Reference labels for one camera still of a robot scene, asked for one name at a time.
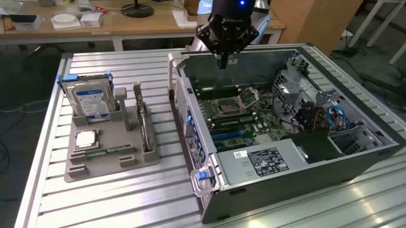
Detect white table frame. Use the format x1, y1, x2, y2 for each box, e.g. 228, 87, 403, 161
347, 0, 406, 65

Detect blue expansion slot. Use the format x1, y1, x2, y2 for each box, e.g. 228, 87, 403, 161
210, 131, 247, 142

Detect open black PC case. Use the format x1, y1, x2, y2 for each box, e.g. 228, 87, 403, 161
166, 46, 400, 224

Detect metal drive cage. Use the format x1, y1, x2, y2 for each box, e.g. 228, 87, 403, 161
271, 57, 320, 119

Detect black RAM slot bank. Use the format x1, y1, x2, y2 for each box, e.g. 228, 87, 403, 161
192, 84, 240, 98
206, 115, 256, 128

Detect black lamp base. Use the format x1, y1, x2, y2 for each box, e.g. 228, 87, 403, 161
120, 0, 154, 19

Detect hard disk with blue carrier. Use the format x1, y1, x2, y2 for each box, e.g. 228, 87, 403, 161
54, 69, 114, 119

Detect wooden cabinet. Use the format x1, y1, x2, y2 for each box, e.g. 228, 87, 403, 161
271, 0, 364, 56

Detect blue release latch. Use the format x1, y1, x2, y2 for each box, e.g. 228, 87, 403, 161
196, 170, 210, 183

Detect green RAM stick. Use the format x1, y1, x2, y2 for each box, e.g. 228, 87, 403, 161
84, 145, 130, 159

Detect blue card retention bar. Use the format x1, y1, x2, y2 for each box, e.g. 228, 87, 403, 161
184, 106, 205, 167

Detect CPU socket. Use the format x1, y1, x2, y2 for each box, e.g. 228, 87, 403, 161
216, 97, 243, 115

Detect wooden desk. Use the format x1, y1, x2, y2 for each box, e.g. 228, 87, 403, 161
0, 0, 285, 46

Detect white paper stack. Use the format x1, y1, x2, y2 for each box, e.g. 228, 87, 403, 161
172, 9, 198, 29

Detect white round container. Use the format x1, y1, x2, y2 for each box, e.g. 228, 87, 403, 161
50, 13, 82, 32

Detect metal socket cover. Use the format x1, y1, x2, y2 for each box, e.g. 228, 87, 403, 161
236, 86, 259, 106

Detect grey parts rack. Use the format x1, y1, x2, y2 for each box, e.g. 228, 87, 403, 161
64, 86, 162, 183

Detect silver case handle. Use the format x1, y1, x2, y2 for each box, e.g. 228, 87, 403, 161
189, 165, 220, 197
166, 52, 186, 94

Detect grey power supply unit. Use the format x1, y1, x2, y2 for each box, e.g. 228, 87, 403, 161
216, 138, 309, 188

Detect green motherboard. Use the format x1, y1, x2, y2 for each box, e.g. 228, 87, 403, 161
192, 83, 291, 152

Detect silver CPU chip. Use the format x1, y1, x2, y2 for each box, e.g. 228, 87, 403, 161
74, 130, 97, 148

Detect white box with black lid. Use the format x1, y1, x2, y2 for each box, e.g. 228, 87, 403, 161
7, 14, 42, 31

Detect black and red wire bundle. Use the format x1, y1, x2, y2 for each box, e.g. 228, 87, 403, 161
292, 105, 329, 133

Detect graphics card with metal bracket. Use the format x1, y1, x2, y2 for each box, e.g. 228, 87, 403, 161
132, 81, 154, 153

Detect blue wire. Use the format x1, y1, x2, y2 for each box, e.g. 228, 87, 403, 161
325, 105, 349, 131

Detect silver disk bay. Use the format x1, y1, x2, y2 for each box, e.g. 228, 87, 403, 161
325, 122, 383, 156

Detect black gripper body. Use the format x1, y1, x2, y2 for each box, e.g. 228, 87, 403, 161
206, 0, 256, 53

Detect white labelled cardboard box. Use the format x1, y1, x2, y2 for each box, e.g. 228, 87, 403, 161
78, 12, 104, 28

